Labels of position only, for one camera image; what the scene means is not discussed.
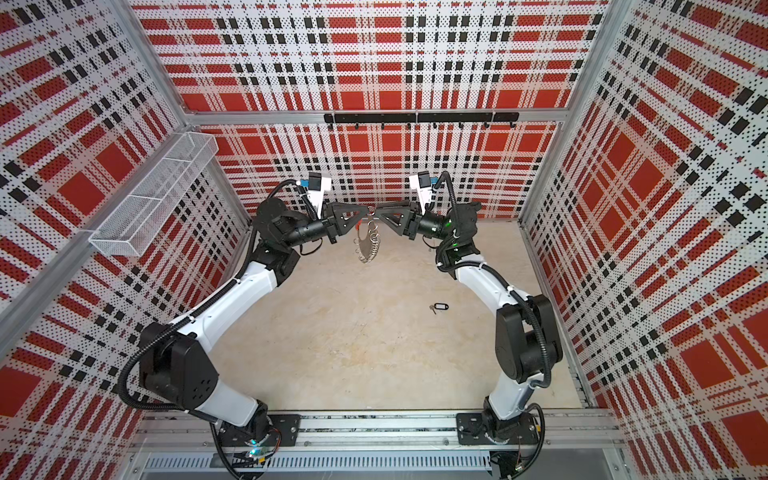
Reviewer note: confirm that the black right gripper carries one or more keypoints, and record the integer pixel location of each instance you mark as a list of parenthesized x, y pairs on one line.
[(410, 224)]

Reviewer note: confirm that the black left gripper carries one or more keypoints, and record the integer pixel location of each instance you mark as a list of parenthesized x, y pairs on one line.
[(335, 222)]

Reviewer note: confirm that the small black-tagged key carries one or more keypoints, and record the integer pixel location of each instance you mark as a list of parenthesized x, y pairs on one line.
[(438, 306)]

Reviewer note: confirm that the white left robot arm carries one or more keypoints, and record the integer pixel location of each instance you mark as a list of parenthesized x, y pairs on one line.
[(172, 369)]

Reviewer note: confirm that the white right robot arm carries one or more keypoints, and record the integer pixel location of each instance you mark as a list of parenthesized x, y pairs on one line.
[(527, 344)]

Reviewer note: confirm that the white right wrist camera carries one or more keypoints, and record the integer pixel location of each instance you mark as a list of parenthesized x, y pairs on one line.
[(421, 183)]

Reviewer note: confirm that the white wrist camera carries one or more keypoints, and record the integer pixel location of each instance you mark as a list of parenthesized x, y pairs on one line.
[(317, 186), (421, 183)]

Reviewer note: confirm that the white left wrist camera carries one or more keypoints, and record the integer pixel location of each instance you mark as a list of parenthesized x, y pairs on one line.
[(317, 186)]

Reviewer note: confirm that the black hook rail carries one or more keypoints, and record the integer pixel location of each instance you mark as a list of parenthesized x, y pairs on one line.
[(357, 119)]

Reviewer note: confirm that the white wire mesh basket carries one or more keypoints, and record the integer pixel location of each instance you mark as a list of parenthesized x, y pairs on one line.
[(135, 222)]

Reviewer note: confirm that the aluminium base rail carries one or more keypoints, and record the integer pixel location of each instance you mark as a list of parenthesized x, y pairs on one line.
[(566, 444)]

